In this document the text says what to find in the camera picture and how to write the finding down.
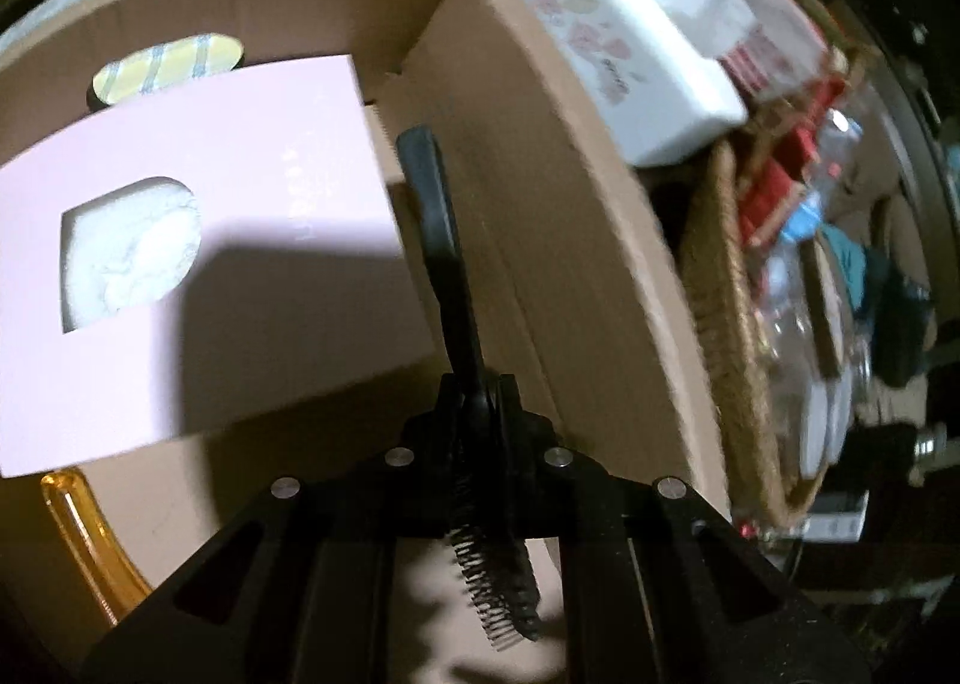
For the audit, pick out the orange transparent hairbrush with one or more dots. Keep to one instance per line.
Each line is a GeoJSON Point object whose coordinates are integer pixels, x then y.
{"type": "Point", "coordinates": [82, 541]}

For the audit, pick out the wicker basket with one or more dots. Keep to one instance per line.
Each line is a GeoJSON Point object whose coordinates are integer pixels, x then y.
{"type": "Point", "coordinates": [720, 354]}

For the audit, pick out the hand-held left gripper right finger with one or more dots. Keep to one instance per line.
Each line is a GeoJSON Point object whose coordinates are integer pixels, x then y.
{"type": "Point", "coordinates": [525, 481]}

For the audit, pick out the white floral tissue box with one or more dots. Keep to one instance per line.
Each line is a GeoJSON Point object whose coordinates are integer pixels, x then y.
{"type": "Point", "coordinates": [637, 69]}

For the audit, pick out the red white package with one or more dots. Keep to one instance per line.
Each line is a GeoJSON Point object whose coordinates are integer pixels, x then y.
{"type": "Point", "coordinates": [772, 54]}

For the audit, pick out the red packets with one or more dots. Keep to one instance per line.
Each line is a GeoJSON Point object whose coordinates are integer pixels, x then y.
{"type": "Point", "coordinates": [765, 196]}

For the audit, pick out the brown cardboard box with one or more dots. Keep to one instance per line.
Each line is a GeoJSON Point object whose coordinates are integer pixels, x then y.
{"type": "Point", "coordinates": [562, 279]}

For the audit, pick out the black hairbrush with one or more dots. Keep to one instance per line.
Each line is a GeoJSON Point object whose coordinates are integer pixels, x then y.
{"type": "Point", "coordinates": [442, 241]}

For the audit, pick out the pink box with window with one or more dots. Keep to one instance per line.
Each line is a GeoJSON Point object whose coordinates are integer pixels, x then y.
{"type": "Point", "coordinates": [262, 279]}

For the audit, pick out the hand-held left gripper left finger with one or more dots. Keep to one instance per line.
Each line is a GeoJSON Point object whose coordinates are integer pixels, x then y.
{"type": "Point", "coordinates": [442, 474]}

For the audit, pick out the clear plastic bottle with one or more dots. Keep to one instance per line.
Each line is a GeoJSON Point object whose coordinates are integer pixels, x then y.
{"type": "Point", "coordinates": [787, 309]}

